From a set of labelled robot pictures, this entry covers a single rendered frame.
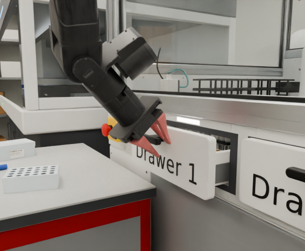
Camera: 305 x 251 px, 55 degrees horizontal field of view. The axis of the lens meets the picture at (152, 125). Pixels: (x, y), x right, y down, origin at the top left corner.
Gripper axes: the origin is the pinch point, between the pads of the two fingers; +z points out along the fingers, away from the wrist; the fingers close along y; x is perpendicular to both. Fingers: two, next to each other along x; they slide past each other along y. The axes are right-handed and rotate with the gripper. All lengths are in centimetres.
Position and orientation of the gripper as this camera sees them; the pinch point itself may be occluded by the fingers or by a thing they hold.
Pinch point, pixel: (161, 147)
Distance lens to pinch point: 57.5
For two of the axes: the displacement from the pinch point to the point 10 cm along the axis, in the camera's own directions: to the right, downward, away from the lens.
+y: 6.2, -7.3, 2.8
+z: 5.9, 6.7, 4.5
